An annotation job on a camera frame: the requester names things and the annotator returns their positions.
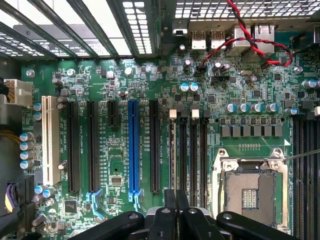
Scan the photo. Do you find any white expansion slot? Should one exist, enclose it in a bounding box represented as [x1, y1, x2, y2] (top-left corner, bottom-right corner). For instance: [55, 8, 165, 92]
[41, 95, 61, 186]

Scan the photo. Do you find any thin silver locking lever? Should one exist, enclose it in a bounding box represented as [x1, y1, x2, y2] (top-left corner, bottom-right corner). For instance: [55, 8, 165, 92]
[284, 152, 320, 164]
[217, 168, 225, 212]

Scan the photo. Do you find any CPU socket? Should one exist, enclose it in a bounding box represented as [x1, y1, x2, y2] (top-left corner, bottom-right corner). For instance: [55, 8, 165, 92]
[211, 146, 292, 235]

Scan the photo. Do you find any white power connector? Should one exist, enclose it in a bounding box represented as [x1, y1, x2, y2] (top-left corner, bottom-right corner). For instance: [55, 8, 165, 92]
[0, 78, 34, 111]

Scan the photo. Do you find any red black twisted wire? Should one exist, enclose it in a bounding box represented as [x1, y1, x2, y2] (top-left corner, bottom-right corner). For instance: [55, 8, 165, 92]
[197, 0, 294, 75]

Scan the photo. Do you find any long black expansion slot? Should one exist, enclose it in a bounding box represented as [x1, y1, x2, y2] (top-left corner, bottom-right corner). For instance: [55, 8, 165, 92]
[86, 99, 103, 213]
[66, 99, 81, 193]
[149, 99, 161, 194]

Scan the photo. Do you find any black connector purple wire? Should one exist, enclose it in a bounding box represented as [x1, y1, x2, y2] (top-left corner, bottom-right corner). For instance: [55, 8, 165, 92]
[0, 174, 36, 221]

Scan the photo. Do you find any silver network port block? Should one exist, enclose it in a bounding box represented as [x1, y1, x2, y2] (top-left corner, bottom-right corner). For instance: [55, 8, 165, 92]
[253, 22, 276, 55]

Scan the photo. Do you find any short black expansion slot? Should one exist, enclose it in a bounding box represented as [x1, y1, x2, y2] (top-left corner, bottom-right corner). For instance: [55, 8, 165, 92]
[107, 99, 120, 128]

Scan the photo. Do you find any grey metal PC case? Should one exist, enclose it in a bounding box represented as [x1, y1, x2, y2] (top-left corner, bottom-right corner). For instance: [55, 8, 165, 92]
[0, 0, 320, 240]

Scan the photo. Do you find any green motherboard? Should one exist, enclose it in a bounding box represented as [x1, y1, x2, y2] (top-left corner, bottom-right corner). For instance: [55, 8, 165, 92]
[21, 23, 320, 240]

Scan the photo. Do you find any blue expansion slot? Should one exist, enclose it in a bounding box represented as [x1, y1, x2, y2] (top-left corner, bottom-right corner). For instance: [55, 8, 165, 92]
[127, 99, 143, 203]

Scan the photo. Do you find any silver USB port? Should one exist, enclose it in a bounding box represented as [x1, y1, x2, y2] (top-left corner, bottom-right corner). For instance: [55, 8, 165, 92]
[210, 29, 228, 50]
[191, 29, 208, 50]

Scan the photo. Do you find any yellow black braided cable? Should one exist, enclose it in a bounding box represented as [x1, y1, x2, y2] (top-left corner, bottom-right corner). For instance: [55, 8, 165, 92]
[0, 129, 22, 145]

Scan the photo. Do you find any black RAM slot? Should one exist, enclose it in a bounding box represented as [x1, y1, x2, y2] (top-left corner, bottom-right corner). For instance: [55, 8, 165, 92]
[292, 117, 302, 240]
[168, 108, 176, 191]
[200, 109, 211, 210]
[178, 103, 189, 192]
[189, 103, 201, 209]
[312, 106, 320, 240]
[302, 109, 313, 240]

